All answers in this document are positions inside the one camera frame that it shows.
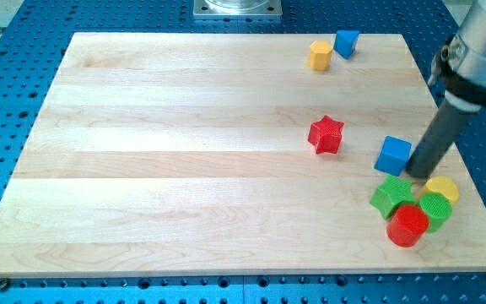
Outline red star block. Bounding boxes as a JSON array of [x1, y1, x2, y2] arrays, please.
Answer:
[[308, 115, 344, 155]]

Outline blue cube block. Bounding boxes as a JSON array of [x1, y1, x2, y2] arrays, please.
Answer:
[[374, 136, 412, 176]]

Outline green star block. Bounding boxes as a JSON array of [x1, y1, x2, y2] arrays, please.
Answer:
[[370, 175, 415, 220]]

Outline wooden board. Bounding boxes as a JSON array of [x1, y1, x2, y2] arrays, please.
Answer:
[[0, 32, 486, 278]]

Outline yellow hexagon block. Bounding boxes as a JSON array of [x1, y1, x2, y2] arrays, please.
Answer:
[[307, 41, 333, 71]]

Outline blue triangle block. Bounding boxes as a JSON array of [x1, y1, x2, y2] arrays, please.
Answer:
[[333, 30, 360, 60]]

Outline red cylinder block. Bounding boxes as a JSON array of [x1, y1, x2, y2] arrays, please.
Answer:
[[386, 205, 429, 247]]

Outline green cylinder block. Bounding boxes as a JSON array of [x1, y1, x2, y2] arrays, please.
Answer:
[[418, 193, 453, 233]]

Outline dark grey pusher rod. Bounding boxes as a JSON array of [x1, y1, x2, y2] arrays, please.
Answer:
[[406, 91, 482, 178]]

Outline yellow cylinder block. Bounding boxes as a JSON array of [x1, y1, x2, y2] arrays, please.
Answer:
[[419, 176, 460, 205]]

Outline blue perforated table plate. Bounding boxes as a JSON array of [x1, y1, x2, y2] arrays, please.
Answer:
[[0, 0, 486, 303]]

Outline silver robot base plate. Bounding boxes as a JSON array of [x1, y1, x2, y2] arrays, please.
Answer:
[[192, 0, 283, 18]]

